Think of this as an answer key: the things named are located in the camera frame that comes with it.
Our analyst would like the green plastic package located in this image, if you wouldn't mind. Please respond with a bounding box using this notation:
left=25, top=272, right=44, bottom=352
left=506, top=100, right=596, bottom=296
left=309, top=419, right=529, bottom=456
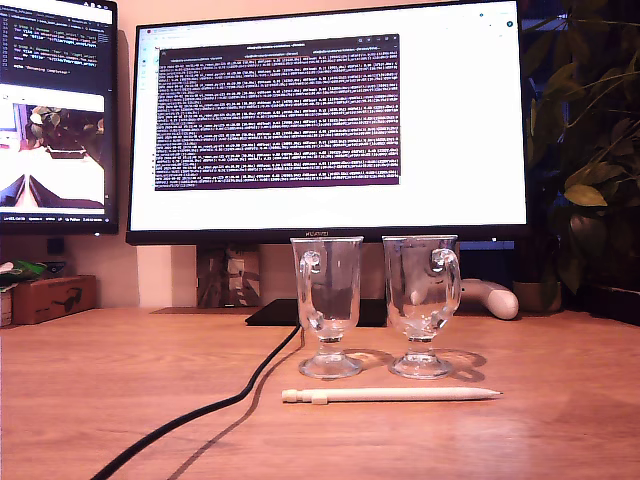
left=0, top=259, right=49, bottom=290

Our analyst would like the pale plant pot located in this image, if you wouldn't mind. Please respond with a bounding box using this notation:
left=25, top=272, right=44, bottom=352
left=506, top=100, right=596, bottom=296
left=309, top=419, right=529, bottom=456
left=512, top=279, right=564, bottom=312

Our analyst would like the white game controller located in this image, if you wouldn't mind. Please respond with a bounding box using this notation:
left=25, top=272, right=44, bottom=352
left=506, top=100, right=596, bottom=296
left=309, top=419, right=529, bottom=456
left=459, top=278, right=520, bottom=320

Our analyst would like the brown cardboard box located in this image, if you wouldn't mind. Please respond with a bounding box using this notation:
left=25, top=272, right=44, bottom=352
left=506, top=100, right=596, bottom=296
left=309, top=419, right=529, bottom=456
left=10, top=274, right=98, bottom=325

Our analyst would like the black monitor with code editor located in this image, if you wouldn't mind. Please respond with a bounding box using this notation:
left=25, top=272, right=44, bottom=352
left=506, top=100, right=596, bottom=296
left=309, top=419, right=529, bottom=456
left=0, top=0, right=120, bottom=235

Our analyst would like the green leafy houseplant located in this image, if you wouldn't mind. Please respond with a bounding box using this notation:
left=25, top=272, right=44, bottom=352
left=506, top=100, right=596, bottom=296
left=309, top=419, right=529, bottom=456
left=522, top=0, right=640, bottom=296

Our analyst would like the white pen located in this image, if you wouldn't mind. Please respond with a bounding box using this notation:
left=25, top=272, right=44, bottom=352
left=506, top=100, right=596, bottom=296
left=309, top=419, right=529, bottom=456
left=281, top=387, right=504, bottom=405

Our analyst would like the flat brown mat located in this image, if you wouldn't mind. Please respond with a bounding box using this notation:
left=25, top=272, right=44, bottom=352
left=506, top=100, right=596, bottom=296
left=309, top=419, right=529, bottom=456
left=149, top=306, right=261, bottom=315

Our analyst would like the large black Huawei monitor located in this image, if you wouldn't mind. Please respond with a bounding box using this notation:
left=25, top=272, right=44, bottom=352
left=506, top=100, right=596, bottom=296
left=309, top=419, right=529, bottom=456
left=125, top=0, right=531, bottom=246

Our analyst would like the thick black table cable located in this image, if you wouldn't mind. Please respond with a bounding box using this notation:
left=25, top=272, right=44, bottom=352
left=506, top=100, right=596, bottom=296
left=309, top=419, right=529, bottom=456
left=89, top=322, right=304, bottom=480

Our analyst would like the small footed glass cup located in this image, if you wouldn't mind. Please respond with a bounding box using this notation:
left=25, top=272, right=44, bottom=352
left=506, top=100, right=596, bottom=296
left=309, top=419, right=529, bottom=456
left=382, top=234, right=462, bottom=380
left=289, top=236, right=365, bottom=380

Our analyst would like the camouflage pattern box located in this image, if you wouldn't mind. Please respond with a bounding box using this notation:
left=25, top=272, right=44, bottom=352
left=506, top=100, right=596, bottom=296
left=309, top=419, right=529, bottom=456
left=196, top=244, right=261, bottom=308

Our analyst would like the dark planter box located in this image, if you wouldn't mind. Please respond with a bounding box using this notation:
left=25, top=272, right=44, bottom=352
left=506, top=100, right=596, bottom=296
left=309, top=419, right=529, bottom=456
left=589, top=284, right=640, bottom=326

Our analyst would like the black monitor stand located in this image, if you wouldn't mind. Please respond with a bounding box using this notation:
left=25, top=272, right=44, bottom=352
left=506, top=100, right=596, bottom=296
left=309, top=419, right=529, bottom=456
left=244, top=242, right=389, bottom=327

